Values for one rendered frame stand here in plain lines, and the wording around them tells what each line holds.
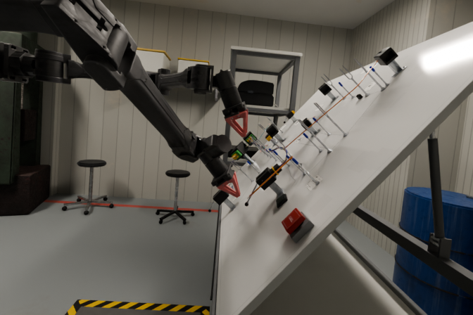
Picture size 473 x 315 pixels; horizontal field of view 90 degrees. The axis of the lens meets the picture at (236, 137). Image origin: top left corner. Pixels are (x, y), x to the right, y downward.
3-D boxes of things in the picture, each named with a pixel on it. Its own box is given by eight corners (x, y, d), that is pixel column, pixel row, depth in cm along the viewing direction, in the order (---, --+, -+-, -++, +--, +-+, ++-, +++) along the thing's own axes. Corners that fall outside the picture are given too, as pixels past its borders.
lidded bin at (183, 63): (208, 82, 358) (210, 67, 357) (207, 78, 323) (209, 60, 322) (180, 79, 354) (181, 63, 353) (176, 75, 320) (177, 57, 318)
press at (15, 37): (64, 197, 353) (74, 8, 337) (15, 221, 267) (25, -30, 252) (14, 194, 347) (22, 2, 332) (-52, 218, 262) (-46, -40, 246)
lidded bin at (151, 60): (169, 79, 357) (171, 59, 356) (163, 73, 314) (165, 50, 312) (134, 75, 353) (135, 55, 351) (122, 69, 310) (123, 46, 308)
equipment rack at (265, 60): (208, 300, 175) (231, 45, 164) (213, 255, 235) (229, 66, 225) (276, 304, 177) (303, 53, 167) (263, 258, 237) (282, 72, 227)
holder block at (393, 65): (394, 66, 86) (378, 48, 86) (410, 66, 76) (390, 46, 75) (383, 75, 88) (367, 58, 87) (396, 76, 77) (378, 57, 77)
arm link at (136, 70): (93, 20, 43) (70, 63, 37) (122, 15, 42) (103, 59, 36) (184, 136, 80) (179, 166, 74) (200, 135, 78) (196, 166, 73)
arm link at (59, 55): (155, 94, 113) (157, 73, 112) (170, 95, 104) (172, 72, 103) (33, 80, 82) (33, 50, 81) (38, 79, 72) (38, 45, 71)
